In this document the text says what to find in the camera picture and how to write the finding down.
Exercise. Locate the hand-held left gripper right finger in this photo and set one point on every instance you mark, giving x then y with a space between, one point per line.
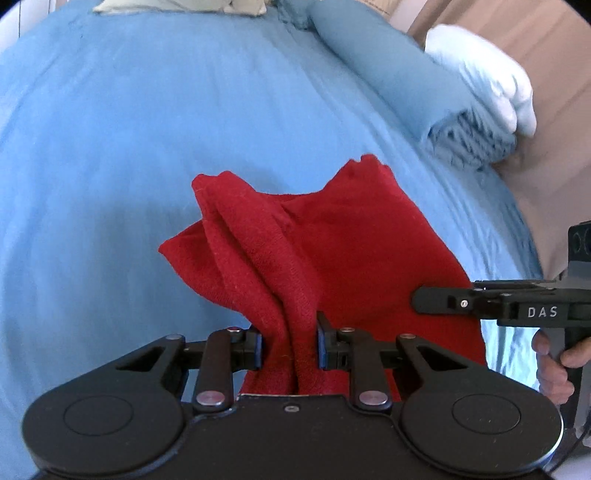
322 353

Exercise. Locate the red towel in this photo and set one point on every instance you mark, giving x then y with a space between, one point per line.
360 249

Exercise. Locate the beige cloth at headboard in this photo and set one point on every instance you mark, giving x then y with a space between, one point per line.
184 5

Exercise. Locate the white pillow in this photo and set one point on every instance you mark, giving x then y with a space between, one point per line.
489 74

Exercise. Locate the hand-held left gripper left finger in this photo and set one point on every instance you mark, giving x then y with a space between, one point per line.
257 353

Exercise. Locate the folded blue duvet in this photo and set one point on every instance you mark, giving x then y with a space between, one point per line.
392 78

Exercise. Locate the beige curtain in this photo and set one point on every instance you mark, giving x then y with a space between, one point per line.
558 138

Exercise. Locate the person's right hand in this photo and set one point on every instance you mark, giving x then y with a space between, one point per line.
551 378

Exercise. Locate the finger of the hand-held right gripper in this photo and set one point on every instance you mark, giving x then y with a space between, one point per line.
438 301

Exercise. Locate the blue bed sheet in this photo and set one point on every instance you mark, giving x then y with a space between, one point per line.
161 115

